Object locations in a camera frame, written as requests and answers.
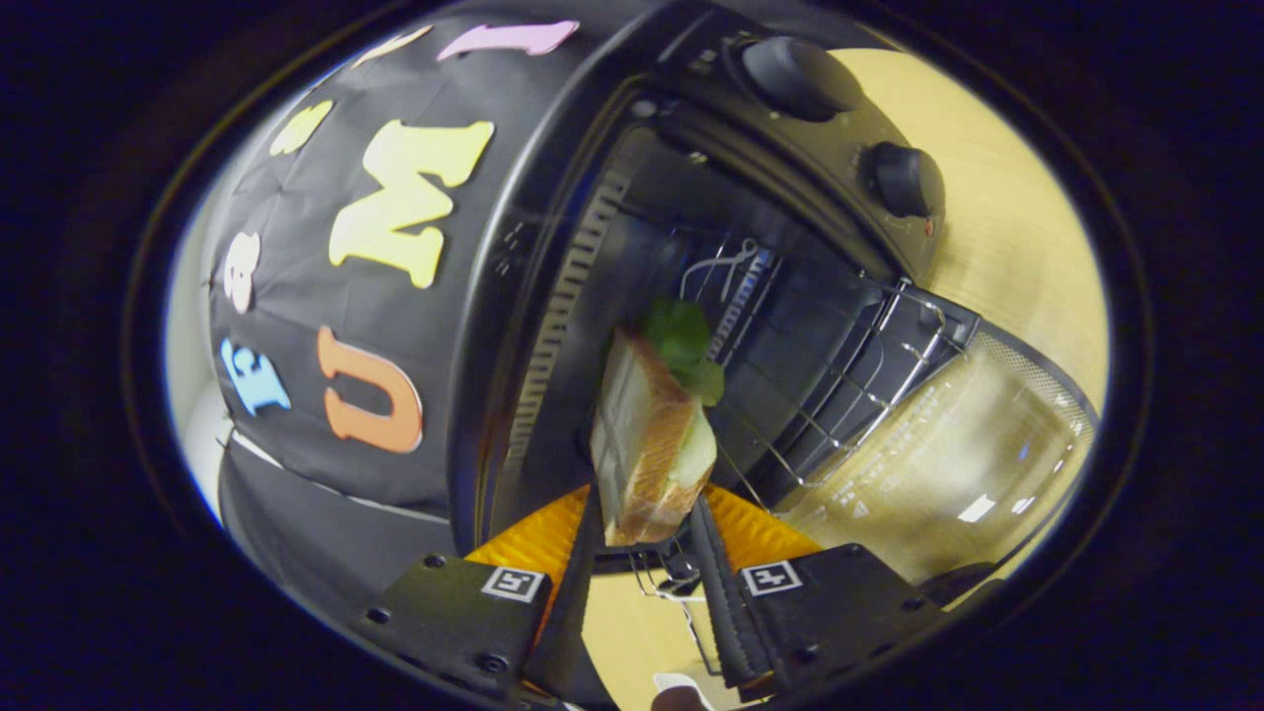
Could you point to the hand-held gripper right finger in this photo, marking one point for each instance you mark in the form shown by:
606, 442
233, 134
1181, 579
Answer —
839, 602

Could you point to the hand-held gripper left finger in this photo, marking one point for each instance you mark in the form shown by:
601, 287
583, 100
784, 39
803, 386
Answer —
464, 622

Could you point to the sandwich with lettuce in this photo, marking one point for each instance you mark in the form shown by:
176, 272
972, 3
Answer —
642, 444

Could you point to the black toaster oven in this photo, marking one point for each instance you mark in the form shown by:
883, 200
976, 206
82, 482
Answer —
790, 178

